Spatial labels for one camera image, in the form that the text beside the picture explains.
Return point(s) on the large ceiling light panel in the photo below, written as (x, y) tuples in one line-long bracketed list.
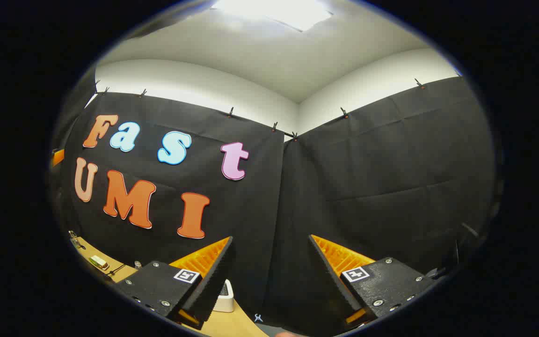
[(288, 11)]

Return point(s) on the dark metal stand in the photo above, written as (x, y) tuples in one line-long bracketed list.
[(434, 272)]

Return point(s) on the small glass bottle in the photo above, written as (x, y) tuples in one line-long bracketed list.
[(75, 241)]

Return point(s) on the row of cloth clips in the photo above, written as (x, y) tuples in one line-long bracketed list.
[(231, 112)]

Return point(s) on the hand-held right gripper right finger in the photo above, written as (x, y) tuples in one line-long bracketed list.
[(335, 281)]

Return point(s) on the white toaster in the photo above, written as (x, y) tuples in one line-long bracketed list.
[(226, 302)]

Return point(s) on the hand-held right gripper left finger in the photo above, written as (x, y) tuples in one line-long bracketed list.
[(213, 285)]

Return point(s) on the black backdrop cloth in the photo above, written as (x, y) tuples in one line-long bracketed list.
[(344, 187)]

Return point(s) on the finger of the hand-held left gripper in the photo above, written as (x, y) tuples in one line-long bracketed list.
[(58, 157)]

